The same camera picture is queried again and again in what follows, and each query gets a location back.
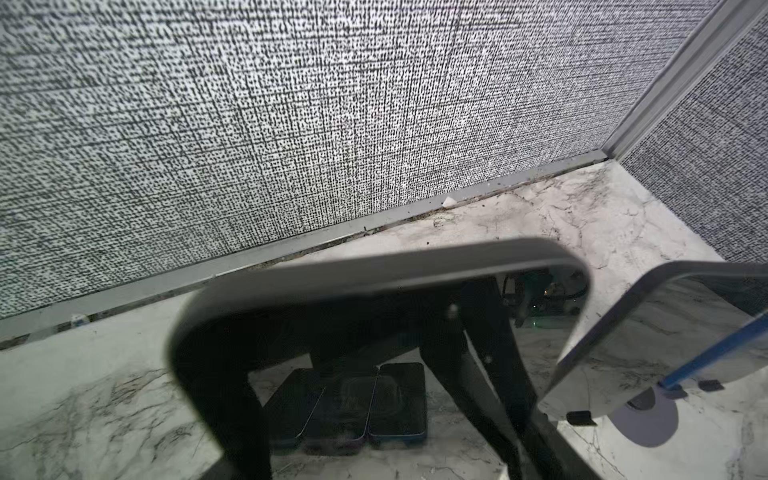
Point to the black smartphone on grey stand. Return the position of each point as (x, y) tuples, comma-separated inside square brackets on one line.
[(670, 316)]

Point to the teal-edged smartphone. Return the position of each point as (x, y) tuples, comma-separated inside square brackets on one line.
[(289, 409)]

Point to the pink-edged smartphone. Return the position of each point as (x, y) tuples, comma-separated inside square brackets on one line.
[(338, 424)]

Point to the blue-edged smartphone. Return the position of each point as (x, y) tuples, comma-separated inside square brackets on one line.
[(398, 412)]

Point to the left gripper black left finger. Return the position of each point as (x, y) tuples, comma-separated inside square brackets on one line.
[(229, 407)]

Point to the black smartphone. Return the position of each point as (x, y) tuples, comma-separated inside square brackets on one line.
[(362, 312), (670, 316)]

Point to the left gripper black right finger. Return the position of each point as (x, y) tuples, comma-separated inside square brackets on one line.
[(468, 344)]

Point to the dark grey round-base stand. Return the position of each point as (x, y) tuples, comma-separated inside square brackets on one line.
[(649, 420)]

